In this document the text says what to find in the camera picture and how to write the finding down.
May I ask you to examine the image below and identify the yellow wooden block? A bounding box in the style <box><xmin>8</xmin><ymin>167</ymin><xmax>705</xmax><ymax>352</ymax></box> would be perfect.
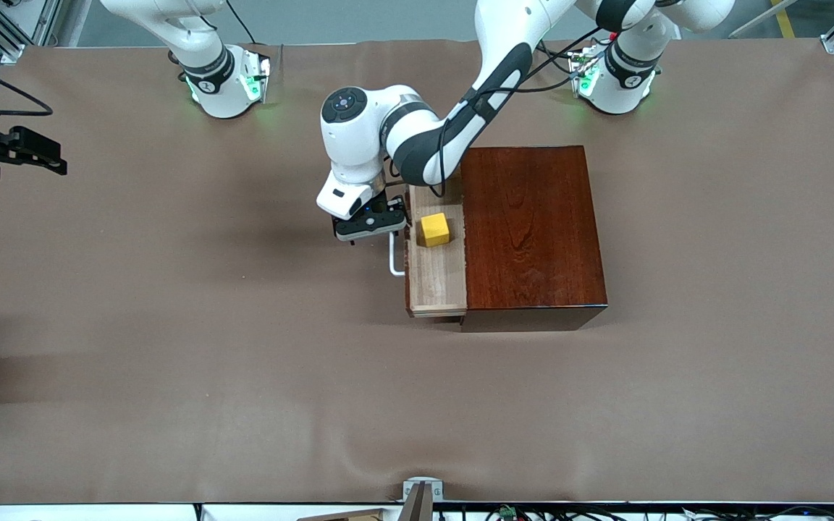
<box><xmin>418</xmin><ymin>212</ymin><xmax>452</xmax><ymax>248</ymax></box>

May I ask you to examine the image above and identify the light wooden drawer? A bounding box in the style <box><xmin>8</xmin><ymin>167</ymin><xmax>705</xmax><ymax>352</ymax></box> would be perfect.
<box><xmin>387</xmin><ymin>182</ymin><xmax>469</xmax><ymax>320</ymax></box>

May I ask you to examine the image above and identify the dark red wooden cabinet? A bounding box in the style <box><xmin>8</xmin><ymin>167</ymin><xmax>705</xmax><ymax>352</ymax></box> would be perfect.
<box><xmin>458</xmin><ymin>145</ymin><xmax>610</xmax><ymax>334</ymax></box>

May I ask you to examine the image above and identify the brown table mat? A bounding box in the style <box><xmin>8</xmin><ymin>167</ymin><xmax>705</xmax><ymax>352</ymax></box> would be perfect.
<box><xmin>0</xmin><ymin>38</ymin><xmax>834</xmax><ymax>506</ymax></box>

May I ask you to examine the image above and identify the light wooden board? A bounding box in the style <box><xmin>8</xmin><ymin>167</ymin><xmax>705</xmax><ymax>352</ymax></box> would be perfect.
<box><xmin>295</xmin><ymin>508</ymin><xmax>387</xmax><ymax>521</ymax></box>

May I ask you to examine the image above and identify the black left base cable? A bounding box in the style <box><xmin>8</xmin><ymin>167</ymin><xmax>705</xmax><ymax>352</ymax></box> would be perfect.
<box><xmin>533</xmin><ymin>40</ymin><xmax>581</xmax><ymax>95</ymax></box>

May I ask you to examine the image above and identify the black base cable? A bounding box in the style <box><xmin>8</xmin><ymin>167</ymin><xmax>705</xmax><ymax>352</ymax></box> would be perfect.
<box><xmin>533</xmin><ymin>40</ymin><xmax>581</xmax><ymax>95</ymax></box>
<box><xmin>224</xmin><ymin>0</ymin><xmax>257</xmax><ymax>46</ymax></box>

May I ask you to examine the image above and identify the black right base cable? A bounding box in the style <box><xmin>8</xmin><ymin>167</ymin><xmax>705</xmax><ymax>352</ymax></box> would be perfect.
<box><xmin>224</xmin><ymin>0</ymin><xmax>257</xmax><ymax>46</ymax></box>

